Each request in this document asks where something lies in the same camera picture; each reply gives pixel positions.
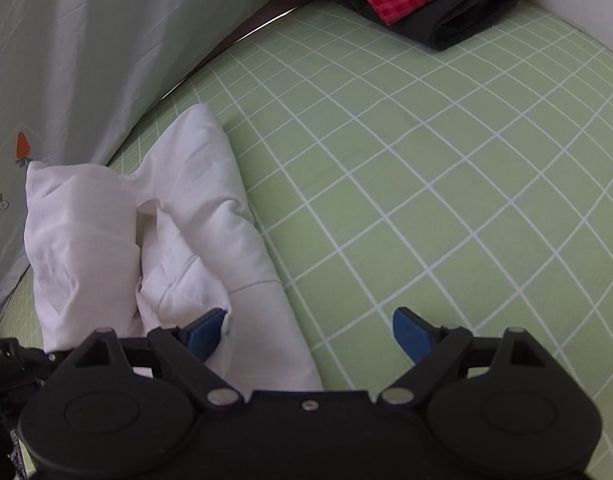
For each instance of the green grid mat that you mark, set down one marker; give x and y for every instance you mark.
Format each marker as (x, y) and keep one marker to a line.
(436, 160)

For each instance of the white shirt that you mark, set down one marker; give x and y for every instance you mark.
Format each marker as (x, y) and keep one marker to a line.
(196, 220)

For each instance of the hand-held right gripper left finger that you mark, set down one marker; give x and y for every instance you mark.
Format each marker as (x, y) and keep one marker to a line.
(206, 332)

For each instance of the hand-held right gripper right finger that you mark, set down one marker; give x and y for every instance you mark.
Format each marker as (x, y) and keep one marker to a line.
(411, 332)

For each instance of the black folded garment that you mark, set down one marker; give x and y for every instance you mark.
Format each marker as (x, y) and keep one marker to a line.
(456, 25)

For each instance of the grey carrot print sheet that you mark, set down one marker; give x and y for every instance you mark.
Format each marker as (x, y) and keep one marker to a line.
(111, 35)

